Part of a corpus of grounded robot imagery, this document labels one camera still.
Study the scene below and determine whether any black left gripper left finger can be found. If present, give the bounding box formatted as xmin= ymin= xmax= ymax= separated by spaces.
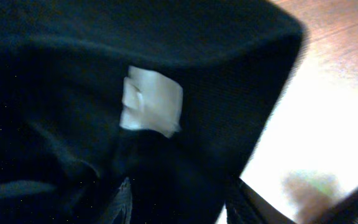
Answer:
xmin=98 ymin=177 xmax=132 ymax=224

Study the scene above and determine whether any black t-shirt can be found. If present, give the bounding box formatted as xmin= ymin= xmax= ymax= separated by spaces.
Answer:
xmin=0 ymin=0 xmax=305 ymax=224

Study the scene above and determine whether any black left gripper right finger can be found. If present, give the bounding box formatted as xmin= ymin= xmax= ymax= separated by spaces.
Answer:
xmin=225 ymin=177 xmax=294 ymax=224

